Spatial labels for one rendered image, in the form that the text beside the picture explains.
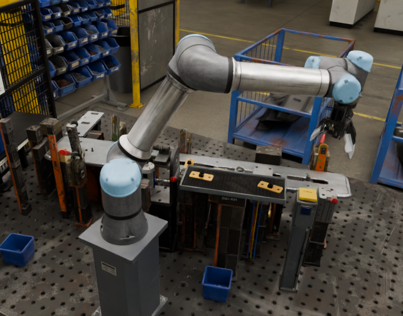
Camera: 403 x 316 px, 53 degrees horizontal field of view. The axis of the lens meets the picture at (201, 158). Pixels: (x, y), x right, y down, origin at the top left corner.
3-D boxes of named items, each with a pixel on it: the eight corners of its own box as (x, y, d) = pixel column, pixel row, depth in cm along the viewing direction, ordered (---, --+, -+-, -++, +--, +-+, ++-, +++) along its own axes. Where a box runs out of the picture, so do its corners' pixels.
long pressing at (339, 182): (346, 172, 186) (347, 170, 185) (353, 202, 167) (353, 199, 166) (64, 136, 204) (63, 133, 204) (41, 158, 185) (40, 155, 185)
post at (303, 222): (297, 278, 168) (317, 192, 145) (297, 293, 161) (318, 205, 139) (279, 275, 169) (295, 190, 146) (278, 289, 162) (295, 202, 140)
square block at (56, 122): (70, 177, 224) (61, 118, 205) (63, 185, 217) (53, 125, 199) (56, 175, 225) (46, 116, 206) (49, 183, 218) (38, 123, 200)
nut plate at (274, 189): (283, 188, 143) (284, 185, 142) (279, 194, 140) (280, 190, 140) (260, 181, 146) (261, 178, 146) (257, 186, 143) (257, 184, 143)
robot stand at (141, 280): (137, 344, 140) (131, 261, 119) (90, 319, 147) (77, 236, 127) (169, 301, 155) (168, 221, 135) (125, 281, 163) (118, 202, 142)
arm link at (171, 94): (96, 182, 127) (193, 36, 107) (101, 157, 140) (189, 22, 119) (130, 197, 132) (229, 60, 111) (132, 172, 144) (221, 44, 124)
